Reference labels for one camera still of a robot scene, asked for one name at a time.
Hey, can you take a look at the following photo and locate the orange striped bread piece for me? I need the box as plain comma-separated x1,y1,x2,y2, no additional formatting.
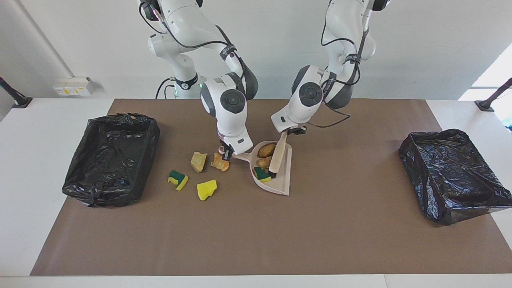
211,152,230,172

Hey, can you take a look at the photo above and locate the beige crumbly sponge chunk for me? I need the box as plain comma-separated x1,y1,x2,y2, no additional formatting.
190,152,208,173

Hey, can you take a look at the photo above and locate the beige brush with black bristles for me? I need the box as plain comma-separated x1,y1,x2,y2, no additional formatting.
268,132,288,178

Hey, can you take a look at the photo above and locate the brown oval bread nugget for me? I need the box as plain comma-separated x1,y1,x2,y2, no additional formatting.
257,143,277,158

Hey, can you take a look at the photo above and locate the small green and yellow sponge piece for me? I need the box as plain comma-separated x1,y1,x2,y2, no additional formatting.
253,166,272,183

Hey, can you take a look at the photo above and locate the beige plastic dustpan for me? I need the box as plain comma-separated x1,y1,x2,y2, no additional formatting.
218,140,293,196

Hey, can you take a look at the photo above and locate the large green and yellow sponge piece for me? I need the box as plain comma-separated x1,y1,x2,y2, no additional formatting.
168,170,189,191

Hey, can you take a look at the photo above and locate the bin with black trash bag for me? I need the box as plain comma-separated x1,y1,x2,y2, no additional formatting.
62,113,161,208
398,128,512,226

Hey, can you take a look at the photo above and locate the brown table mat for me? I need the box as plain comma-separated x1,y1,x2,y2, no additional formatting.
30,99,512,276

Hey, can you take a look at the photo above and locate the black pole stand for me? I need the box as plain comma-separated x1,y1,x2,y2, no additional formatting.
475,77,512,112
0,76,33,109

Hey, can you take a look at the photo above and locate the black base power cable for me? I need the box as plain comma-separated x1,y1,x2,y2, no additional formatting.
155,77,176,99

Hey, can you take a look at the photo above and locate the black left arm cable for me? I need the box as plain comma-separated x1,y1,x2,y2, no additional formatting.
306,16,370,129

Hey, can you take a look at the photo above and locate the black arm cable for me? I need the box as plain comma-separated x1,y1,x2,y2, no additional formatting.
139,0,256,100
306,16,370,129

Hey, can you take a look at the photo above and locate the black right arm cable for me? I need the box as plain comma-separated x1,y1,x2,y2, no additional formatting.
139,0,256,100

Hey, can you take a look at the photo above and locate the white wall socket box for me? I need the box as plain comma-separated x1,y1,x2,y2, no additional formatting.
53,76,95,97

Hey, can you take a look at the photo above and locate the white wall cable conduit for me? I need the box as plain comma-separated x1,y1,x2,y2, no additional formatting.
15,0,76,78

